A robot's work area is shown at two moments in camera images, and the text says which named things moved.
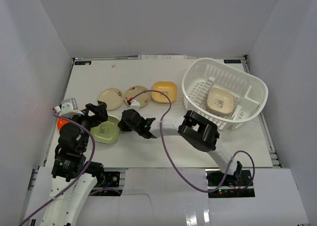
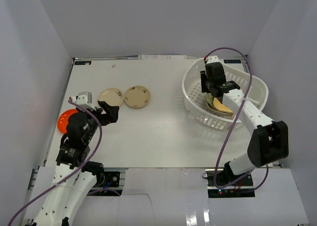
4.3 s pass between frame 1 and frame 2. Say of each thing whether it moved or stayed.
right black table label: stayed
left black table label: stayed
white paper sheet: stayed
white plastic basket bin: stayed
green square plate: moved
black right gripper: moved
